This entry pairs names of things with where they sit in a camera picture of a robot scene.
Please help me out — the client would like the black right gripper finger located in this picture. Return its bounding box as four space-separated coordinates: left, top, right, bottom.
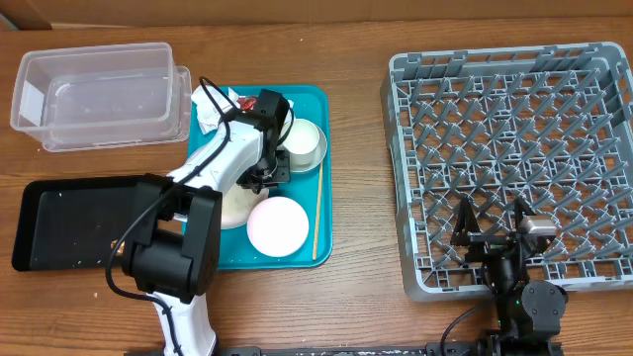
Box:
450 198 482 246
513 196 534 231

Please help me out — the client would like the red snack wrapper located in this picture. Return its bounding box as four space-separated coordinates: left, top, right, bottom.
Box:
237 96 257 112

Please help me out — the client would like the large white napkin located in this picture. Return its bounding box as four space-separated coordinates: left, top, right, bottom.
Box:
191 85 231 134

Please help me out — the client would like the large pink plate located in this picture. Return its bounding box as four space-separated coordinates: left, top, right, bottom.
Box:
221 184 269 229

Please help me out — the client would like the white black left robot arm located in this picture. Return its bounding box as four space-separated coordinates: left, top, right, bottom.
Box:
110 89 291 355

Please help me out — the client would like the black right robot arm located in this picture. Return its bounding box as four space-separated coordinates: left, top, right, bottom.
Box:
451 198 568 342

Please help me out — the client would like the white ceramic cup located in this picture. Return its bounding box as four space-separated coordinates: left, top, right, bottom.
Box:
281 119 319 168

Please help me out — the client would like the grey saucer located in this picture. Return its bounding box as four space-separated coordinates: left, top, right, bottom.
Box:
290 124 327 173

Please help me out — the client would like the wooden chopstick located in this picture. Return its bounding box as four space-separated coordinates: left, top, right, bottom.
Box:
312 162 323 261

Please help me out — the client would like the grey plastic dish rack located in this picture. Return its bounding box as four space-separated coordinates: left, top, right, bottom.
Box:
381 42 632 302

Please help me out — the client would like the teal plastic tray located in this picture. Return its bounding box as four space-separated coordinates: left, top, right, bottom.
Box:
218 84 333 271

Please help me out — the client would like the clear plastic bin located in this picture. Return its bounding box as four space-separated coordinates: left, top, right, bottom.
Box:
10 43 192 152

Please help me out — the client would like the black plastic tray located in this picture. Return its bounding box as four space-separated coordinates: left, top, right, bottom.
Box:
12 175 140 272

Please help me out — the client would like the brown cardboard backdrop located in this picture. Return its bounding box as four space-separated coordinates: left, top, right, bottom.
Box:
1 0 632 30

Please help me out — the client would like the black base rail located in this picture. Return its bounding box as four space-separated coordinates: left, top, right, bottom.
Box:
123 325 565 356

